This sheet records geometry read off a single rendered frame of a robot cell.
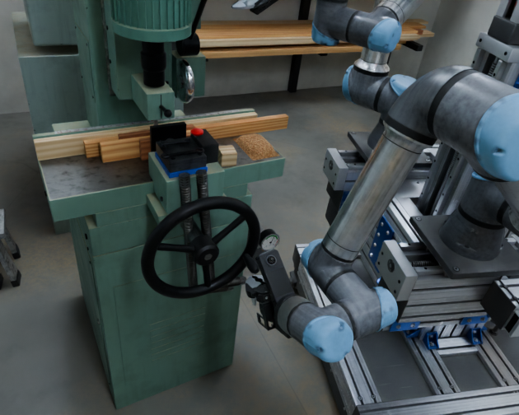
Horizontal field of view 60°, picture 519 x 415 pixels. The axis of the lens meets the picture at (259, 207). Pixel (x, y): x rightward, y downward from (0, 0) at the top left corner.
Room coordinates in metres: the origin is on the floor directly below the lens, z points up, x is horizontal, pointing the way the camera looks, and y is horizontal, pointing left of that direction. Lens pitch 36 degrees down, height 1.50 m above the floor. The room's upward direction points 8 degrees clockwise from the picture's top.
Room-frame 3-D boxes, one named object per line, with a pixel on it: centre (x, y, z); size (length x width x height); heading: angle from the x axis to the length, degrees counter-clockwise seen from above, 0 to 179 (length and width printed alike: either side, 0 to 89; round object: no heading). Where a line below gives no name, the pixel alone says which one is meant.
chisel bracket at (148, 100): (1.06, 0.31, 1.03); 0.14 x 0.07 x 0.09; 33
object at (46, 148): (1.07, 0.30, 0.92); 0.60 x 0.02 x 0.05; 123
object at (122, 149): (1.00, 0.30, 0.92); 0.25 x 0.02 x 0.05; 123
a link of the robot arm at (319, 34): (1.18, -0.12, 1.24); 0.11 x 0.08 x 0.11; 55
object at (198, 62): (1.28, 0.26, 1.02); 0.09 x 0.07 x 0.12; 123
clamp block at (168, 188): (0.89, 0.18, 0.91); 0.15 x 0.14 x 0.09; 123
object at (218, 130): (1.10, 0.20, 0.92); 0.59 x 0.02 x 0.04; 123
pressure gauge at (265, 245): (1.01, -0.04, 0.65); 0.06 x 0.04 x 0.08; 123
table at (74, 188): (0.96, 0.23, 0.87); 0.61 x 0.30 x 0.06; 123
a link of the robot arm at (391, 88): (1.40, -0.41, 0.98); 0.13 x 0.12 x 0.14; 55
